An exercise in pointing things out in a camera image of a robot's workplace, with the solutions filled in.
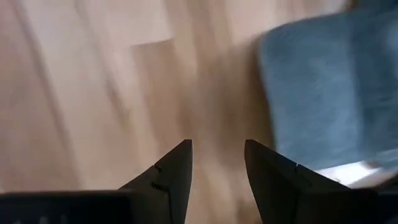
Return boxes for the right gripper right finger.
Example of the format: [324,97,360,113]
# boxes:
[244,139,349,224]

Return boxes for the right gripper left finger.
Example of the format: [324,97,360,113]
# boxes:
[119,139,194,224]

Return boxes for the navy denim cap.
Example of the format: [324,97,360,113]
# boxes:
[257,7,398,170]

